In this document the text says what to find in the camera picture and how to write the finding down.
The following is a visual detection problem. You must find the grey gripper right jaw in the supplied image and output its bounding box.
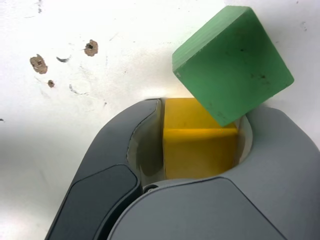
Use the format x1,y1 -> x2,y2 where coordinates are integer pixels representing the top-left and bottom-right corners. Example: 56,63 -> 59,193
106,105 -> 320,240

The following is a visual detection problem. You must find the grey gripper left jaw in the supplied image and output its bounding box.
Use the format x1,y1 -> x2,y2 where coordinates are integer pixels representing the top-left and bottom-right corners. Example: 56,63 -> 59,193
45,98 -> 167,240

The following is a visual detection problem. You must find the yellow cube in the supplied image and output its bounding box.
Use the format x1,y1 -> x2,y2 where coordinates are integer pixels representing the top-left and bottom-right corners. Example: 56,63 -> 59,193
162,97 -> 238,180

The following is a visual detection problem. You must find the green cube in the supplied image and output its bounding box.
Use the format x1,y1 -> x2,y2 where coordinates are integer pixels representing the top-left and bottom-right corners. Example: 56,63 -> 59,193
171,5 -> 295,127

